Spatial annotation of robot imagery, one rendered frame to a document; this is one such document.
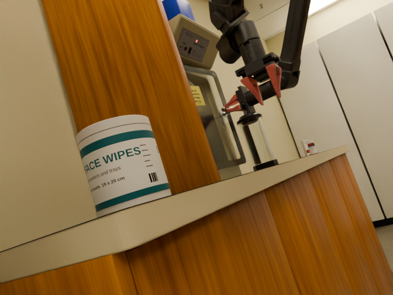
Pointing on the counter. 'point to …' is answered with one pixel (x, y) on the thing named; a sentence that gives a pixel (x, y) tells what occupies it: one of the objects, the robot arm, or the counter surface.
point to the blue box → (171, 6)
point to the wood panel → (131, 78)
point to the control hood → (175, 24)
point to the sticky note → (197, 95)
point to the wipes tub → (122, 163)
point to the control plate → (189, 40)
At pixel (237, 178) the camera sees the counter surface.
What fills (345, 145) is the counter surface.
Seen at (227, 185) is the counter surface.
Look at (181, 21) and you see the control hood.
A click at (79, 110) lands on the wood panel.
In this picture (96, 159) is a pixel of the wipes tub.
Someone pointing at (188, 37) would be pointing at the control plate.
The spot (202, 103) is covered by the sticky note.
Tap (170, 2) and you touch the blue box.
